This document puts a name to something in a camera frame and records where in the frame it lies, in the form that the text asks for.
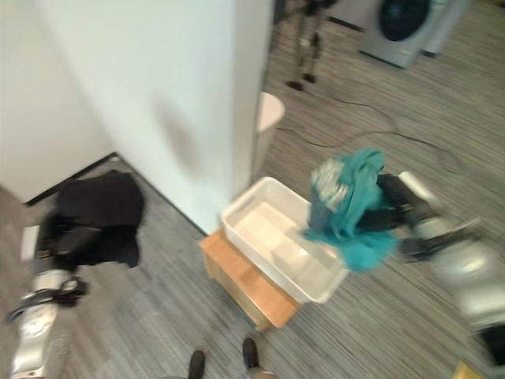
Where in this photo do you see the white waste bin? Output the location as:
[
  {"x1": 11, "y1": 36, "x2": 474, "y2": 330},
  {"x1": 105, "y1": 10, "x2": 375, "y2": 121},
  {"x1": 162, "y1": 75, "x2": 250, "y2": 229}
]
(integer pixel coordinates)
[{"x1": 252, "y1": 91, "x2": 286, "y2": 171}]

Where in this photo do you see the dark left robot foot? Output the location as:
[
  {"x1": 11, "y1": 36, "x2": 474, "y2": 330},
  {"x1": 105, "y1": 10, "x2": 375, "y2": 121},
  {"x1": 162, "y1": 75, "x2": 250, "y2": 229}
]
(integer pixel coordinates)
[{"x1": 188, "y1": 349, "x2": 207, "y2": 379}]

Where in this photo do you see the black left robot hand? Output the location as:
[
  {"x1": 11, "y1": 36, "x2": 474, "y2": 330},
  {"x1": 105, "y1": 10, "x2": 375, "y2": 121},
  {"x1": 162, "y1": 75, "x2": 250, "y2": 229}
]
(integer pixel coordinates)
[{"x1": 36, "y1": 221, "x2": 102, "y2": 274}]

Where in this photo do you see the teal garment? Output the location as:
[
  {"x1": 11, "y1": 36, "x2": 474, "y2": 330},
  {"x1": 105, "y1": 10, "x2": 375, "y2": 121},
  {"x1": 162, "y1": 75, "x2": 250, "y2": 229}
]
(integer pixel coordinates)
[{"x1": 301, "y1": 147, "x2": 402, "y2": 274}]

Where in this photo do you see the low wooden stool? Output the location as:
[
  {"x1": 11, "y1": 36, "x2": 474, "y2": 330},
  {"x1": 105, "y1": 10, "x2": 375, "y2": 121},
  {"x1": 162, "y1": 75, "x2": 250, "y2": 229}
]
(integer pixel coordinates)
[{"x1": 199, "y1": 228, "x2": 300, "y2": 333}]

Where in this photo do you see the white appliance cabinet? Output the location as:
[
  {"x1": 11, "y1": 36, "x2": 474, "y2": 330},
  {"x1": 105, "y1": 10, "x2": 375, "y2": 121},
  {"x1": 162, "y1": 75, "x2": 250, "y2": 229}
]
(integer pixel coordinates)
[{"x1": 421, "y1": 0, "x2": 473, "y2": 58}]

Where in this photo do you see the dark legged stand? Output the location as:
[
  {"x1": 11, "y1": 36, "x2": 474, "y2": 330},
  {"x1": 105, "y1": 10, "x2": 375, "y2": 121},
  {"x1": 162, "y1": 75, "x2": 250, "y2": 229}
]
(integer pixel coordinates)
[{"x1": 275, "y1": 0, "x2": 337, "y2": 92}]

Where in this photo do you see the white plastic laundry basket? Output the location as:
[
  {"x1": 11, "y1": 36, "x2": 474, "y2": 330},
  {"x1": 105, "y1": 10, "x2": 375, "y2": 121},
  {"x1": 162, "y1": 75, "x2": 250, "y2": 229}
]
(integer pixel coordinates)
[{"x1": 220, "y1": 175, "x2": 350, "y2": 305}]

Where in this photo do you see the black floor cable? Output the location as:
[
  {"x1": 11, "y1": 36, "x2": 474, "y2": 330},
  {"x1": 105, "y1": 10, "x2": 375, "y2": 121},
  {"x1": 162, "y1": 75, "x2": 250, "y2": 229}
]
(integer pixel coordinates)
[{"x1": 275, "y1": 93, "x2": 467, "y2": 175}]

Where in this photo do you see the dark right robot foot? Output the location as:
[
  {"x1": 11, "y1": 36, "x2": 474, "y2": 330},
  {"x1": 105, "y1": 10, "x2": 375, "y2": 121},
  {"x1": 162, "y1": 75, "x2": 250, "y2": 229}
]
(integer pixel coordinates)
[{"x1": 241, "y1": 337, "x2": 260, "y2": 373}]

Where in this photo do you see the black garment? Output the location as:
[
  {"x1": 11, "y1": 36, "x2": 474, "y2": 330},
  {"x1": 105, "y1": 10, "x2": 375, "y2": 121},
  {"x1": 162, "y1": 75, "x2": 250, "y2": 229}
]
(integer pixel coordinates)
[{"x1": 39, "y1": 171, "x2": 145, "y2": 270}]

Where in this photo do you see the yellow box corner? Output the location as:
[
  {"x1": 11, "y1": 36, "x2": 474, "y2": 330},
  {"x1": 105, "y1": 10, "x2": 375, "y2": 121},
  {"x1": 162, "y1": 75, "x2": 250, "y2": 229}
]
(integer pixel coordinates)
[{"x1": 451, "y1": 360, "x2": 487, "y2": 379}]

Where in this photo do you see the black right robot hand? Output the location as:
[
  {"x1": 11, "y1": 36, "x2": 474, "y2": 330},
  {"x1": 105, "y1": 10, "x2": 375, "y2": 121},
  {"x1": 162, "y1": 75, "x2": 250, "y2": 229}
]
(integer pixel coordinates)
[{"x1": 359, "y1": 171, "x2": 443, "y2": 233}]

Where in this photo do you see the dark robot foot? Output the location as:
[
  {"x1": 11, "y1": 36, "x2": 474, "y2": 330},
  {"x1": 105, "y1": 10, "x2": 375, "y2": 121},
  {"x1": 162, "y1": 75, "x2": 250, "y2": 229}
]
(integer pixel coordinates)
[
  {"x1": 241, "y1": 337, "x2": 260, "y2": 373},
  {"x1": 188, "y1": 349, "x2": 207, "y2": 379}
]

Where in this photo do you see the grey front-load washing machine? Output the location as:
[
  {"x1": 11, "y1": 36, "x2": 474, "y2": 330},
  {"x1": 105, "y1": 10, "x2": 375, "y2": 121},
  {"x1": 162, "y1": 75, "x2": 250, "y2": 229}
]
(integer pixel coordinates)
[{"x1": 357, "y1": 0, "x2": 447, "y2": 70}]

